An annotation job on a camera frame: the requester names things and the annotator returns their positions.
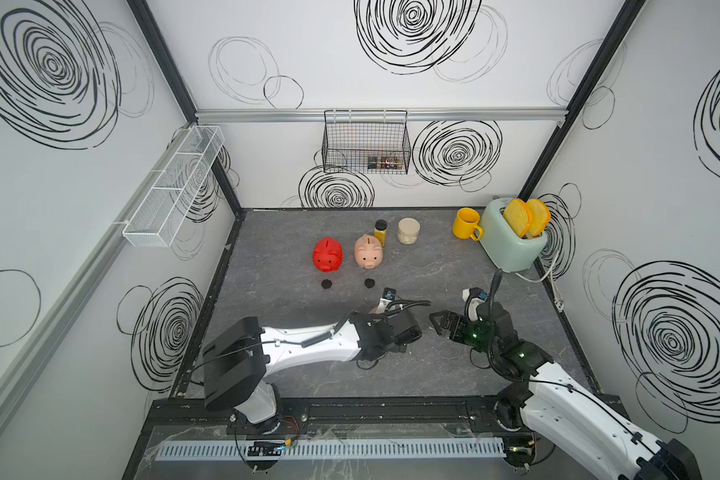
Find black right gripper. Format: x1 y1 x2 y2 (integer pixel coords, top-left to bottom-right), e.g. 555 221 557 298
428 310 498 359

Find light pink piggy bank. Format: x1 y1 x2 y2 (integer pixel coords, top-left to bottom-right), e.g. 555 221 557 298
354 234 383 269

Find red piggy bank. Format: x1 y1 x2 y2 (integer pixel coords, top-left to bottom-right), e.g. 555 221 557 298
312 237 343 272

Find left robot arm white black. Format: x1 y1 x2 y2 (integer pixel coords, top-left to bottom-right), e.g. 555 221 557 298
199 308 422 425

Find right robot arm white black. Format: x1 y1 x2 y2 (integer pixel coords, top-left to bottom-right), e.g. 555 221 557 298
430 302 701 479

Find mint green toaster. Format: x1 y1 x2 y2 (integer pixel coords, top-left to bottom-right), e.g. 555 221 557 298
479 198 548 273

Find yellow spice jar black lid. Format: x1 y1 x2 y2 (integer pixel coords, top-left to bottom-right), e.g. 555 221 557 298
374 219 388 247

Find yellow mug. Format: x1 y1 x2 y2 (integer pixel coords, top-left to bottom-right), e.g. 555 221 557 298
451 208 484 241

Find yellow toast slice left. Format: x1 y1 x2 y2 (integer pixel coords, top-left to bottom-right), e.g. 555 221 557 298
503 199 533 238

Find yellow toast slice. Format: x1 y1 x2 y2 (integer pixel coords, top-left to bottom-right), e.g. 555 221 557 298
503 199 533 238
526 199 551 238

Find yellow toast slice right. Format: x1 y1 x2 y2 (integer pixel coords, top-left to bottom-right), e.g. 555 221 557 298
526 199 551 238

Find small items in basket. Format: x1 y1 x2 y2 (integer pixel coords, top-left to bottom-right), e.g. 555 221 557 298
367 156 405 171

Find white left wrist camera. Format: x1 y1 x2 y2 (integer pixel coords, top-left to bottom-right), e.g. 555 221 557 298
377 287 397 312

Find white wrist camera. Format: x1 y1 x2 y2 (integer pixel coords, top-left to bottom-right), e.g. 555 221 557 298
377 287 397 312
462 287 488 316

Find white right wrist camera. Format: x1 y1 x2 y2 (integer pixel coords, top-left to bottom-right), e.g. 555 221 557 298
462 287 488 316

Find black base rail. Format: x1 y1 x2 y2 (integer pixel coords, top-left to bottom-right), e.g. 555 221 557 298
146 396 507 435

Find white toaster cable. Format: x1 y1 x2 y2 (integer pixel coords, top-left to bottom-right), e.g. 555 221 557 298
514 248 566 313

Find white slotted cable duct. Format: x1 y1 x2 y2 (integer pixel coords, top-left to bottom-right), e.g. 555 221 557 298
155 438 506 462

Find black wire basket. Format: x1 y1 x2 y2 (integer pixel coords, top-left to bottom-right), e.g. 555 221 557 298
321 120 412 175

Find aluminium wall rail back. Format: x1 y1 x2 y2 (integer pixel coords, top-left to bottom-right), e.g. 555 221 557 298
195 107 568 124

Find aluminium wall rail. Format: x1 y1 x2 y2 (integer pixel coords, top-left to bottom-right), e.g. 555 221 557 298
195 107 568 124
0 119 184 410

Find white wire shelf basket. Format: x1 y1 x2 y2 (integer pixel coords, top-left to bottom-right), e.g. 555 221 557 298
123 125 224 248

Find black corner frame post right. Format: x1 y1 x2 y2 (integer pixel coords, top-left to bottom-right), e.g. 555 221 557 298
518 0 646 200

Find black corner frame post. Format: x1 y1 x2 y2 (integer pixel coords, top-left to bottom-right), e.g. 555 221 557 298
127 0 245 218
518 0 646 200

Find black corner frame post left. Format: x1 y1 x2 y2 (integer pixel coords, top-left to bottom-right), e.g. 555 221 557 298
127 0 245 218

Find aluminium wall rail left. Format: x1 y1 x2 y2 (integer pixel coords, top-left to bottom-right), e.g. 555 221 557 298
0 119 184 410

